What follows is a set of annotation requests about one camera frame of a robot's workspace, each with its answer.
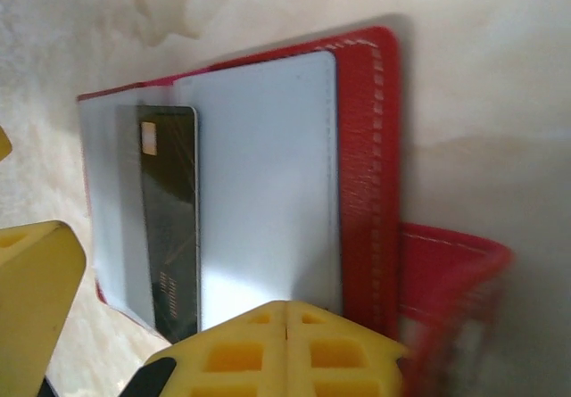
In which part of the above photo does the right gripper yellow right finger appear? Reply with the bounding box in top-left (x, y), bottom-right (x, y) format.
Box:
top-left (285, 301), bottom-right (408, 397)

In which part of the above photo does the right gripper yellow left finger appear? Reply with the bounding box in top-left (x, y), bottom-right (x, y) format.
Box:
top-left (145, 301), bottom-right (287, 397)

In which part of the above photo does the black VIP card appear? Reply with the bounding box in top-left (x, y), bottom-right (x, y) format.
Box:
top-left (114, 103), bottom-right (201, 345)

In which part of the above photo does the red leather card holder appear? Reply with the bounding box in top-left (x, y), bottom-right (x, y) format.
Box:
top-left (75, 25), bottom-right (514, 397)

